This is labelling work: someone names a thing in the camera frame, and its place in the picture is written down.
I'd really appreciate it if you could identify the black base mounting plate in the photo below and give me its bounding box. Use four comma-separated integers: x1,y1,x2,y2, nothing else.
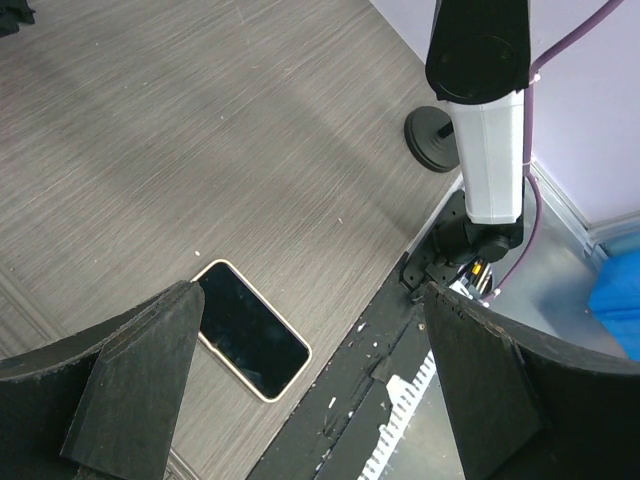
249,262,435,479

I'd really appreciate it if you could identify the black clamp phone stand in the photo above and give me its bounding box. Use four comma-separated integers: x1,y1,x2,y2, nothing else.
404,106,459,173

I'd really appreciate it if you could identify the blue object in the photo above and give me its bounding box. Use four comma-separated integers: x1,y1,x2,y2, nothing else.
588,250,640,362

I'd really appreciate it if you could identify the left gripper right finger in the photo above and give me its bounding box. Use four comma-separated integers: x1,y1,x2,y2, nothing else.
424,283,639,479

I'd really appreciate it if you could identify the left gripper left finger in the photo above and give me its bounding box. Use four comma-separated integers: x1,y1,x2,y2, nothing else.
1,281,204,479

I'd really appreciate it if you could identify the pink case phone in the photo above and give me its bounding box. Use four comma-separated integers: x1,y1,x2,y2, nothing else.
192,259,312,403

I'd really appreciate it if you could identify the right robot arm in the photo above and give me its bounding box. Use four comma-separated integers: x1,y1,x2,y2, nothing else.
401,0,531,292

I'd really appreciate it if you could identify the aluminium rail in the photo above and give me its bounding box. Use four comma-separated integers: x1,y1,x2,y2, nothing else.
530,160,639,259

